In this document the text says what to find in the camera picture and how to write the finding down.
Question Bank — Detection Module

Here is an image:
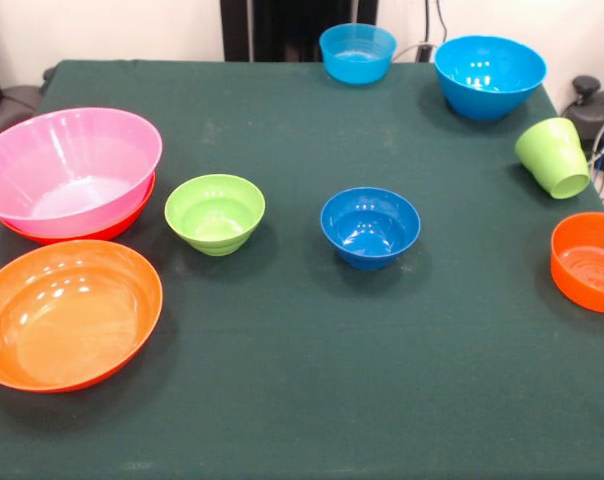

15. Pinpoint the dark blue bowl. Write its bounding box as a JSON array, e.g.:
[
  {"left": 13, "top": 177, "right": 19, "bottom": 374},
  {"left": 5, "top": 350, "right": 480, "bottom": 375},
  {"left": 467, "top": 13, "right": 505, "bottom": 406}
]
[{"left": 319, "top": 187, "right": 422, "bottom": 272}]

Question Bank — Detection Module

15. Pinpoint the small light blue bowl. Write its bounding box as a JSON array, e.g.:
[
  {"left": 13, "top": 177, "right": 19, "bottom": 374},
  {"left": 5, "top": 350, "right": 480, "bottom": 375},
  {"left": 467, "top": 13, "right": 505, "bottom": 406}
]
[{"left": 318, "top": 23, "right": 398, "bottom": 85}]

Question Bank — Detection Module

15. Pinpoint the large light blue bowl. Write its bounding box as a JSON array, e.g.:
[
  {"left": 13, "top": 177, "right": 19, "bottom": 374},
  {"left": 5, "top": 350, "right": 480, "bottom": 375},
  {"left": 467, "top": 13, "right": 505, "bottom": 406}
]
[{"left": 434, "top": 34, "right": 548, "bottom": 122}]

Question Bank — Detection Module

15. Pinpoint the large pink bowl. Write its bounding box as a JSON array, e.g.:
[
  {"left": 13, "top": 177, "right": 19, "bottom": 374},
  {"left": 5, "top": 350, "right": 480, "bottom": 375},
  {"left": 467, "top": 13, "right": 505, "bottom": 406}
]
[{"left": 0, "top": 106, "right": 164, "bottom": 239}]

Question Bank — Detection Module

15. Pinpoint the green cup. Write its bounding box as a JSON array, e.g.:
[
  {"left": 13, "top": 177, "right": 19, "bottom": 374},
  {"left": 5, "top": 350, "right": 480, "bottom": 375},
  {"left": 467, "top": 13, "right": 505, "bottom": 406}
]
[{"left": 513, "top": 117, "right": 592, "bottom": 200}]

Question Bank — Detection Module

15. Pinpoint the small orange bowl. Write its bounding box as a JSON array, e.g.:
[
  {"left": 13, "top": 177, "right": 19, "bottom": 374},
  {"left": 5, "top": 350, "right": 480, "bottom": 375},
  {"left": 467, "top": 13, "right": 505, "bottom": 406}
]
[{"left": 550, "top": 211, "right": 604, "bottom": 315}]

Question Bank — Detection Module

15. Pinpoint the dark green tablecloth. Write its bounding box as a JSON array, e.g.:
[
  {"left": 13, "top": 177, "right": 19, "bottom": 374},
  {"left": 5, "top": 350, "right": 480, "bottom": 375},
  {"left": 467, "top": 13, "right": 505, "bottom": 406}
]
[{"left": 0, "top": 59, "right": 604, "bottom": 480}]

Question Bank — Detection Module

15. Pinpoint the green bowl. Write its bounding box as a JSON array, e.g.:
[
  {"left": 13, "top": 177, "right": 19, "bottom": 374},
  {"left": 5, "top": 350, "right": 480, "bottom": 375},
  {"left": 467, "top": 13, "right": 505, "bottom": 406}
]
[{"left": 164, "top": 173, "right": 267, "bottom": 257}]

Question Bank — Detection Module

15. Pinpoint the large orange bowl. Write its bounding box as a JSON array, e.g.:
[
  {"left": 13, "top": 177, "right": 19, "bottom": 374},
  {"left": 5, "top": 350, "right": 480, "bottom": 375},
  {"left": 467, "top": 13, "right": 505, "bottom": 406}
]
[
  {"left": 0, "top": 172, "right": 157, "bottom": 246},
  {"left": 0, "top": 239, "right": 164, "bottom": 394}
]

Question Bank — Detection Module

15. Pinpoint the dark grey floor base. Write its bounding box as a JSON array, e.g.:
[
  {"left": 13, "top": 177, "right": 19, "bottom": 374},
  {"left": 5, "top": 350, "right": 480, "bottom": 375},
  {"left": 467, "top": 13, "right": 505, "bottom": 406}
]
[
  {"left": 0, "top": 67, "right": 58, "bottom": 144},
  {"left": 561, "top": 74, "right": 604, "bottom": 151}
]

